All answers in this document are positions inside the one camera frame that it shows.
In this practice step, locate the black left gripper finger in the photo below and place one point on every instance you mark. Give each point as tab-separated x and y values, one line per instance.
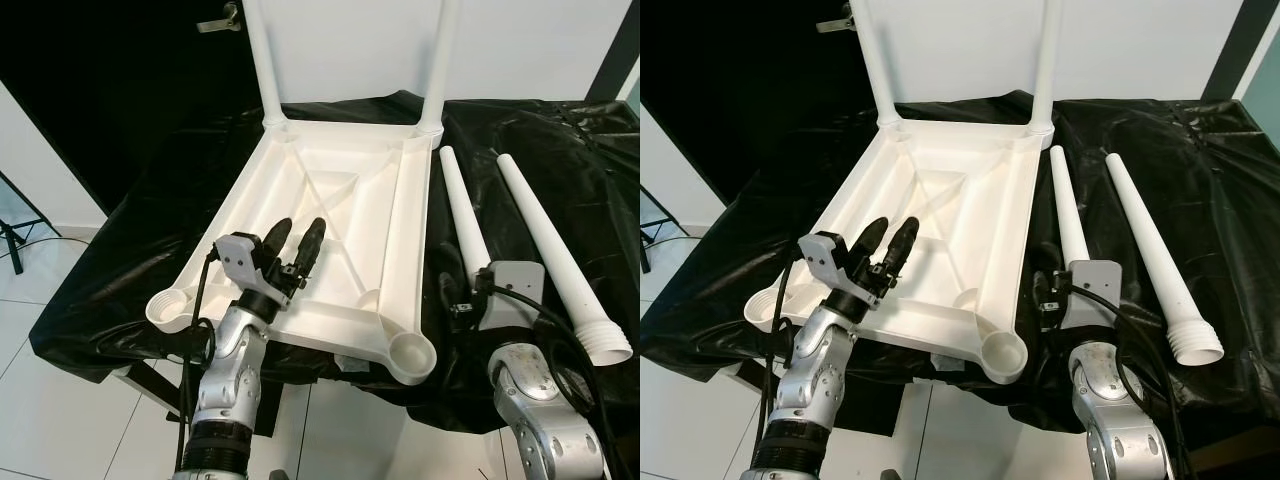
277	238
308	245
900	245
868	238

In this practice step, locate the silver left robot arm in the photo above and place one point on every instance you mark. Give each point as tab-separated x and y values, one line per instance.
815	380
230	380

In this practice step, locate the black plastic cover sheet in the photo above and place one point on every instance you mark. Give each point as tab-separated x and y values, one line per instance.
1200	140
540	130

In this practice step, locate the black tripod stand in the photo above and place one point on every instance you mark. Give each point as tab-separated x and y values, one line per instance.
655	240
12	240

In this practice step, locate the black door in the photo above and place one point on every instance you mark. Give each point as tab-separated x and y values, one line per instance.
110	90
730	90

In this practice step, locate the teal glass panel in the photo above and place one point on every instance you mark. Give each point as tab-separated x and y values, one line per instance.
630	85
1262	75

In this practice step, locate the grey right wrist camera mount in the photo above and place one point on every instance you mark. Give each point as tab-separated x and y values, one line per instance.
510	295
1095	293

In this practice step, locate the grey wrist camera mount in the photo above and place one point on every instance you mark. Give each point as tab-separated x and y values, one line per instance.
1095	293
510	295
822	258
238	258

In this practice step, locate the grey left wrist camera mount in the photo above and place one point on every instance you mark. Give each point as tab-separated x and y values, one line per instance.
822	258
238	258

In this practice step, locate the black wall pillar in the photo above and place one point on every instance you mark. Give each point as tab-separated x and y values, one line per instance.
1235	45
612	45

